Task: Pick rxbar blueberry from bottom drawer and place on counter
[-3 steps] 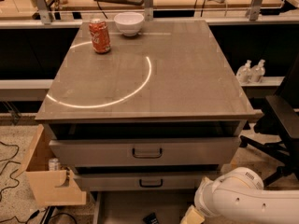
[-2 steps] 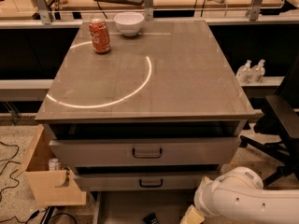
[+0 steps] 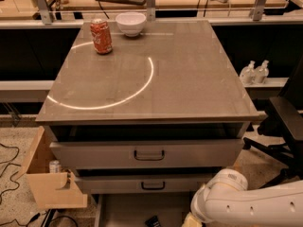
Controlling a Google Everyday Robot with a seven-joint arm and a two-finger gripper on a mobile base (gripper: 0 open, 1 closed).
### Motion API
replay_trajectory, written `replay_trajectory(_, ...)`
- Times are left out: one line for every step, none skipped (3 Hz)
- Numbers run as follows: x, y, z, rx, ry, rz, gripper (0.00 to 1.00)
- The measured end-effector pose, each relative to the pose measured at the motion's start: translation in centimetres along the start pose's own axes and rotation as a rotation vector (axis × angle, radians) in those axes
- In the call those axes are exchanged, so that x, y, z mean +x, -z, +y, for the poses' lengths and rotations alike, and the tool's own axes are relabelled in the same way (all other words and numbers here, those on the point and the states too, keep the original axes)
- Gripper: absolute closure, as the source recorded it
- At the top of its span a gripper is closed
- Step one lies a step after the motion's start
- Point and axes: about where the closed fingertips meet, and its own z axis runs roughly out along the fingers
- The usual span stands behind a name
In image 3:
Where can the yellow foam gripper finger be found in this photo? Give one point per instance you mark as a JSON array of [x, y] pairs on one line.
[[191, 221]]

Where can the blue rxbar snack bar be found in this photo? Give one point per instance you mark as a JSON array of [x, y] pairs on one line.
[[153, 222]]

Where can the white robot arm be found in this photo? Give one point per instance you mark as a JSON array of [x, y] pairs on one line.
[[226, 199]]

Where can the grey bottom drawer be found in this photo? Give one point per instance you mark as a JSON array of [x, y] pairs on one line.
[[133, 210]]

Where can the grey drawer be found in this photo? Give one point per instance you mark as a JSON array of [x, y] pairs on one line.
[[147, 154], [142, 183], [133, 210]]

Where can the grey middle drawer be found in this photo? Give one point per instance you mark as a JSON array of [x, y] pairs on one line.
[[142, 183]]

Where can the grey drawer cabinet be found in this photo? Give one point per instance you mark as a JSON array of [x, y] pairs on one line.
[[173, 82]]

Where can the grey top drawer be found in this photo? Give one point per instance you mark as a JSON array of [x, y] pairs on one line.
[[147, 154]]

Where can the black office chair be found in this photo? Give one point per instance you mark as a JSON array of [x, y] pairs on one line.
[[284, 119]]

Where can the wooden side box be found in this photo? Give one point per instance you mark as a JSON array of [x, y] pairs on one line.
[[49, 190]]

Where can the small silver can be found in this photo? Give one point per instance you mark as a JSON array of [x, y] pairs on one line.
[[55, 166]]

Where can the left clear plastic bottle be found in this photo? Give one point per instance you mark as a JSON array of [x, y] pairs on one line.
[[247, 73]]

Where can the clear plastic bottle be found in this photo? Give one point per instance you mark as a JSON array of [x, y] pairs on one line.
[[261, 73], [247, 73]]

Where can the right clear plastic bottle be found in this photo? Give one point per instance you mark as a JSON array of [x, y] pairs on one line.
[[261, 73]]

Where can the white ceramic bowl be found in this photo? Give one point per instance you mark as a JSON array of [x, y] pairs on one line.
[[131, 24]]

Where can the red soda can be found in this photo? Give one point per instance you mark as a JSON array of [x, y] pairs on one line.
[[101, 36]]

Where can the grey metal railing frame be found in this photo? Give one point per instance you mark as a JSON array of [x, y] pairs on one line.
[[47, 9]]

